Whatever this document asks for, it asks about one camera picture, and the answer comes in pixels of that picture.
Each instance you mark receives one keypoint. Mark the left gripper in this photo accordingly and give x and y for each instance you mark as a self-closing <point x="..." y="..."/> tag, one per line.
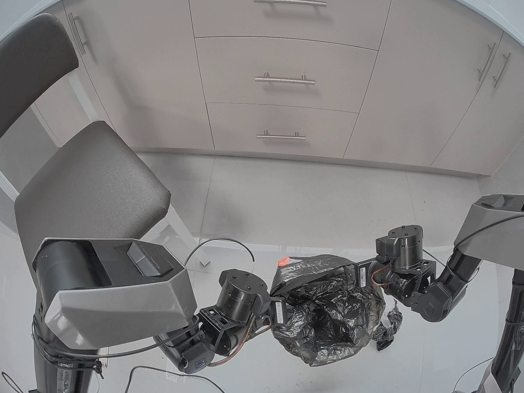
<point x="280" y="311"/>

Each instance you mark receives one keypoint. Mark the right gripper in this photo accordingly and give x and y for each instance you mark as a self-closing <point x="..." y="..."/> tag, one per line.
<point x="364" y="274"/>

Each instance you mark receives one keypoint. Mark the black plastic bag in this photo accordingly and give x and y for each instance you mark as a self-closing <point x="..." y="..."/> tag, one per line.
<point x="327" y="321"/>

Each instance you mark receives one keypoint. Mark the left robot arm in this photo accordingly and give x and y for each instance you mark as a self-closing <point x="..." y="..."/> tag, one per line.
<point x="114" y="301"/>

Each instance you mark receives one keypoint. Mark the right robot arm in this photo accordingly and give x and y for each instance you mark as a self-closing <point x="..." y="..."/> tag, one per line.
<point x="409" y="248"/>

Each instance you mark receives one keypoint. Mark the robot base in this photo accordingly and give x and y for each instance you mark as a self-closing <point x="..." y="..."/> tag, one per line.
<point x="489" y="383"/>

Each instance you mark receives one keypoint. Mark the crumpled black plastic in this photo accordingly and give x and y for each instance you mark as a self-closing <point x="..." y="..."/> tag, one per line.
<point x="385" y="336"/>

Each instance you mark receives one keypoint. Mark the grey padded chair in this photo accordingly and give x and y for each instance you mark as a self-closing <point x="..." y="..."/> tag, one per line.
<point x="94" y="178"/>

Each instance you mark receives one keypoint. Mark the beige cabinet with drawers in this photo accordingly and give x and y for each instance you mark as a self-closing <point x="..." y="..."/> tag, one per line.
<point x="286" y="55"/>

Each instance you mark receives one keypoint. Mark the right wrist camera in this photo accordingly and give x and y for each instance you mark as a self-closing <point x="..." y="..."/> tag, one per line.
<point x="385" y="250"/>

